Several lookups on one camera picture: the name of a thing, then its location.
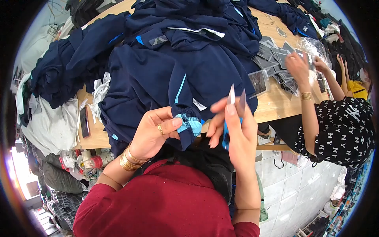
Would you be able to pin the person's left hand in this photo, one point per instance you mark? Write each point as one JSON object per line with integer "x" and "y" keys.
{"x": 146, "y": 139}

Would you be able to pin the person's right hand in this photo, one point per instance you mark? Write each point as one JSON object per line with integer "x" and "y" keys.
{"x": 242, "y": 139}

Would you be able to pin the blue thread snips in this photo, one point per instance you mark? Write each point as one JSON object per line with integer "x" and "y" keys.
{"x": 225, "y": 136}

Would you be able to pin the navy garment with blue cuff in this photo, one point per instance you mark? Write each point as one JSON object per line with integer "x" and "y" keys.
{"x": 148, "y": 83}

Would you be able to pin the gold bangles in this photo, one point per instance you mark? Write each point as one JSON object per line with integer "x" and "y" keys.
{"x": 130, "y": 163}

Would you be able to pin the hang tag in clear sleeve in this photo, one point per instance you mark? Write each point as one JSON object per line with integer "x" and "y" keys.
{"x": 259, "y": 83}

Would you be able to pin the black phone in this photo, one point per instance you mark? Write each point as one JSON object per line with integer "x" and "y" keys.
{"x": 84, "y": 122}

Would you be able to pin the white fabric strips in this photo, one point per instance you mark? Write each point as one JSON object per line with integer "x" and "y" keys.
{"x": 100, "y": 91}

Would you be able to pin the person's body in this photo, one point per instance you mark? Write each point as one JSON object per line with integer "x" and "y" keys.
{"x": 165, "y": 204}

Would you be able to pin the green cloth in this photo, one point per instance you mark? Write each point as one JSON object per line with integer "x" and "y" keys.
{"x": 262, "y": 204}

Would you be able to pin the pile of grey hang tags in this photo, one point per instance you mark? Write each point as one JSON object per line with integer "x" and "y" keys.
{"x": 274, "y": 60}

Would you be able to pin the dark olive bag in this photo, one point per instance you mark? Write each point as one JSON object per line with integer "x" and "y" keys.
{"x": 60, "y": 179}

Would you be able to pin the heap of white cloth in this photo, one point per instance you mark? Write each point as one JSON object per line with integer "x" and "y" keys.
{"x": 51, "y": 127}

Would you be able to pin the heap of navy garments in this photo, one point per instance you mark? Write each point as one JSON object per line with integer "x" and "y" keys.
{"x": 86, "y": 56}

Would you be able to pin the clear plastic bag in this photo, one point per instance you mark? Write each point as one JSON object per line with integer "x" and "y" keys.
{"x": 313, "y": 47}

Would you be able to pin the cluttered floor rack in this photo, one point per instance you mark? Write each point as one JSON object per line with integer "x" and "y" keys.
{"x": 337, "y": 207}

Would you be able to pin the navy garment with blue trim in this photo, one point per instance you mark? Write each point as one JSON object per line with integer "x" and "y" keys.
{"x": 291, "y": 17}

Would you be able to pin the heap of dark clothes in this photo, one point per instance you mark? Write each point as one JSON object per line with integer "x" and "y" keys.
{"x": 340, "y": 38}

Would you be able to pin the heap of black garments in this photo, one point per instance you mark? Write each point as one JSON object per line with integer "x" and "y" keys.
{"x": 86, "y": 10}

